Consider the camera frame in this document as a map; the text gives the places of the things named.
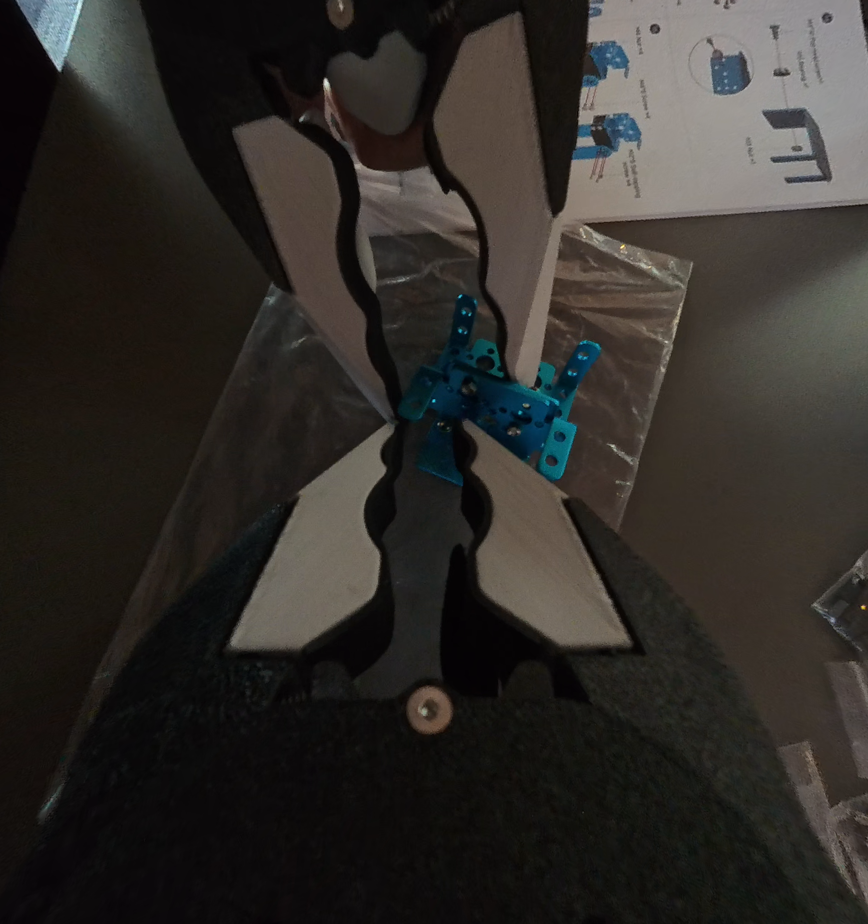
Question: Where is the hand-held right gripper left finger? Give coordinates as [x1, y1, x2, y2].
[228, 421, 408, 654]

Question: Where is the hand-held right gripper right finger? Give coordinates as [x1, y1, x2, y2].
[463, 421, 633, 649]

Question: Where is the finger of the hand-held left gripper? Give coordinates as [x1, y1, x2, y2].
[436, 9, 563, 382]
[232, 117, 402, 424]

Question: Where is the blue metal bracket assembly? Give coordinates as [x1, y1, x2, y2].
[394, 292, 602, 492]

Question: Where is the person's left hand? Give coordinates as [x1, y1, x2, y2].
[324, 78, 436, 172]

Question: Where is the clear plastic bag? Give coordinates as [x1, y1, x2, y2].
[37, 224, 695, 824]

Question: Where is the open instruction manual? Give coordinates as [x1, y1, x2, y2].
[358, 0, 868, 235]

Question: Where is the pile of small screw bags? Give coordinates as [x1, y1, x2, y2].
[777, 523, 868, 924]

